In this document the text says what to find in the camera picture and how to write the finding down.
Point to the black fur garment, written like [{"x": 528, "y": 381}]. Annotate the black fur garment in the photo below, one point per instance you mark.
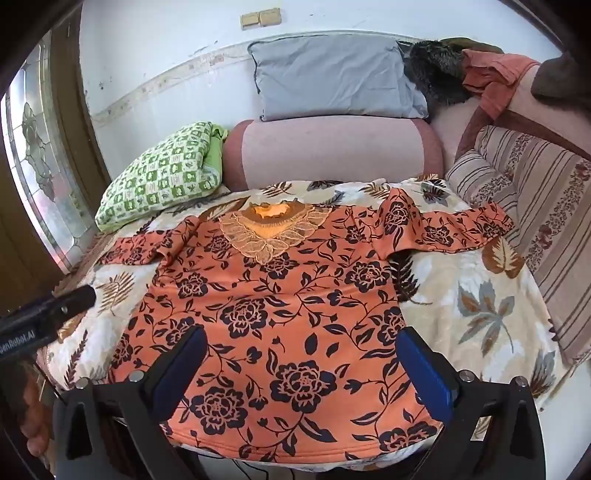
[{"x": 434, "y": 74}]

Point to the dark brown cloth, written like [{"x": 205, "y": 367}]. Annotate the dark brown cloth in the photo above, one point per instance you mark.
[{"x": 563, "y": 78}]

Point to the large striped cushion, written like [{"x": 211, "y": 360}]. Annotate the large striped cushion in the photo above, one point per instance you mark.
[{"x": 549, "y": 207}]

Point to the small striped cushion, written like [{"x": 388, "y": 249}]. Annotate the small striped cushion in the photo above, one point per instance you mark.
[{"x": 480, "y": 182}]

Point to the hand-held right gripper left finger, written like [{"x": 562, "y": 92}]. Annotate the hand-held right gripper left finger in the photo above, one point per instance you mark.
[{"x": 182, "y": 369}]

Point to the person's left hand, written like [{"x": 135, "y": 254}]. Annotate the person's left hand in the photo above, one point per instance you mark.
[{"x": 34, "y": 415}]

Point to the orange floral shirt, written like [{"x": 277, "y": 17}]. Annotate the orange floral shirt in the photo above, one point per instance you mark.
[{"x": 286, "y": 314}]

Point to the leaf print blanket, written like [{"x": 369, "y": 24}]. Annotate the leaf print blanket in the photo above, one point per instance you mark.
[{"x": 461, "y": 295}]

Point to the stained glass door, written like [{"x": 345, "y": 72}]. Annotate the stained glass door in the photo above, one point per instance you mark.
[{"x": 41, "y": 175}]

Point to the orange cloth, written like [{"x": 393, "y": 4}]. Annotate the orange cloth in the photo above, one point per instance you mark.
[{"x": 489, "y": 74}]

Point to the green striped cloth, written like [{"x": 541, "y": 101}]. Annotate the green striped cloth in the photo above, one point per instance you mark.
[{"x": 161, "y": 175}]

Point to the wooden door frame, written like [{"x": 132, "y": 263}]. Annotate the wooden door frame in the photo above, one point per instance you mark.
[{"x": 78, "y": 92}]

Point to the grey pillow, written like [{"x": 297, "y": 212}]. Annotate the grey pillow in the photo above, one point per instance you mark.
[{"x": 332, "y": 78}]

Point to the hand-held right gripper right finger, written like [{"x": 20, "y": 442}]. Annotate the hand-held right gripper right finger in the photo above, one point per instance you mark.
[{"x": 425, "y": 374}]

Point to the pink bolster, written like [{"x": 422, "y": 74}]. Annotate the pink bolster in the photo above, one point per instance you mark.
[{"x": 332, "y": 152}]

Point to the beige wall switch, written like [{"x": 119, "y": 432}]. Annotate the beige wall switch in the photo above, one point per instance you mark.
[
  {"x": 250, "y": 21},
  {"x": 270, "y": 17}
]

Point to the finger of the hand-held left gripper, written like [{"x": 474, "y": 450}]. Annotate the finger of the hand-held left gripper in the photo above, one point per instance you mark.
[{"x": 76, "y": 300}]

